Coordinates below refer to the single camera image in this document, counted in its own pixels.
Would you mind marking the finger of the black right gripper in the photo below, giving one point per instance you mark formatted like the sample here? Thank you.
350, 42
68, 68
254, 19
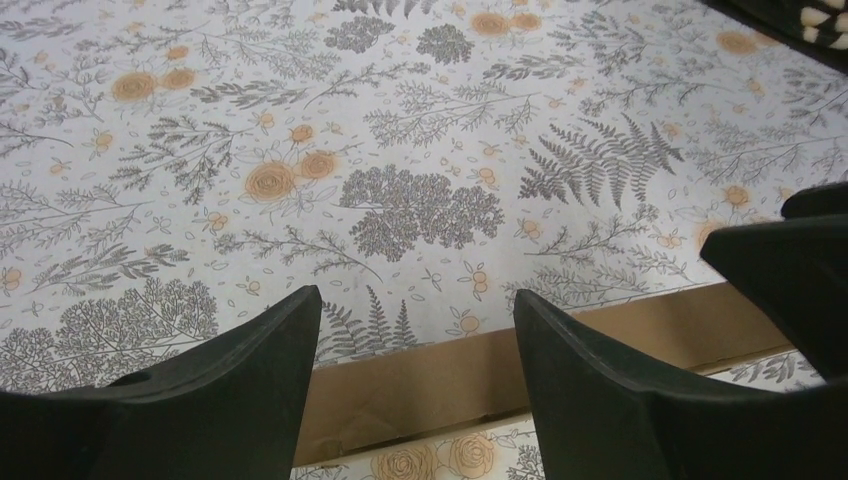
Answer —
829, 199
795, 271

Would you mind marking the floral patterned table mat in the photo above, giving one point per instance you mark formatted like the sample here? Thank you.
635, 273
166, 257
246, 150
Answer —
170, 169

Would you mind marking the black beige flower blanket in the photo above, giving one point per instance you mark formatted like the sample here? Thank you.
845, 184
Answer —
814, 28

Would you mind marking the brown cardboard box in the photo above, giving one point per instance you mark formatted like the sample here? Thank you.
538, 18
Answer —
418, 394

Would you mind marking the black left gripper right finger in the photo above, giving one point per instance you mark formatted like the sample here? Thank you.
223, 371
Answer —
604, 410

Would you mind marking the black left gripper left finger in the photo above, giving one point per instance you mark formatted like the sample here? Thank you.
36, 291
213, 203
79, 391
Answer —
230, 408

